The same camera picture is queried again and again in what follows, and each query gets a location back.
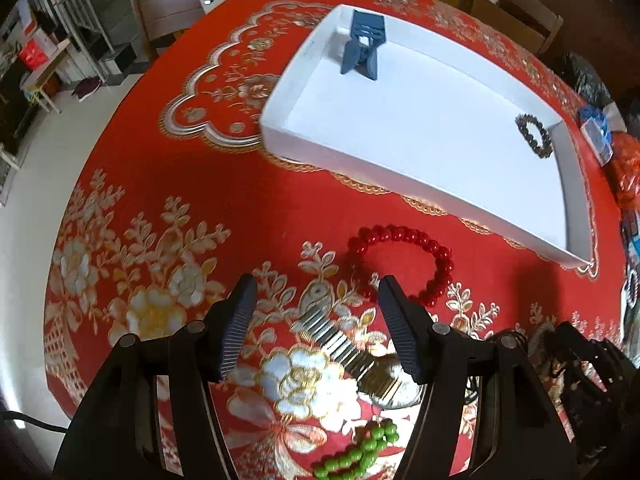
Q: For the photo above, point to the chair with brown seat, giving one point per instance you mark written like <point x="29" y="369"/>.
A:
<point x="165" y="5"/>

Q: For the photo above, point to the metal railing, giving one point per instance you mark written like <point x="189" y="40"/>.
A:
<point x="75" y="20"/>

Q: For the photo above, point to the orange plastic bag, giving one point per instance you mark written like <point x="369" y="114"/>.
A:
<point x="629" y="170"/>

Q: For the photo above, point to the wooden chair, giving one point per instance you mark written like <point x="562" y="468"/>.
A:
<point x="515" y="15"/>

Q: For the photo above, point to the white rectangular tray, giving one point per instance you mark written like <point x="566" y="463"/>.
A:
<point x="425" y="125"/>

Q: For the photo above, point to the gold metal band wristwatch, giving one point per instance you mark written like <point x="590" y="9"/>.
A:
<point x="340" y="347"/>

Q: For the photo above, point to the round brown wooden panel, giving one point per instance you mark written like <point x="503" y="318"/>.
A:
<point x="575" y="0"/>

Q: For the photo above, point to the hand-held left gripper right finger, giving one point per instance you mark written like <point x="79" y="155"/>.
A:
<point x="400" y="330"/>

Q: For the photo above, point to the dark slipper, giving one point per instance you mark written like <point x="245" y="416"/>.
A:
<point x="86" y="89"/>

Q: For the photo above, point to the blue plastic packet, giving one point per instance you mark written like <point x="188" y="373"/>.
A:
<point x="596" y="132"/>

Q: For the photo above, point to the black plastic bag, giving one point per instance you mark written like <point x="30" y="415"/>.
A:
<point x="587" y="80"/>

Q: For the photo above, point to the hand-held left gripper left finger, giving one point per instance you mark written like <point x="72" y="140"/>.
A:
<point x="237" y="330"/>

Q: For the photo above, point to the blue hair claw clip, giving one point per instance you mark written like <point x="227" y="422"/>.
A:
<point x="362" y="55"/>

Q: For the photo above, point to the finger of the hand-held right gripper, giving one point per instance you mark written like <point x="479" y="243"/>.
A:
<point x="585" y="347"/>

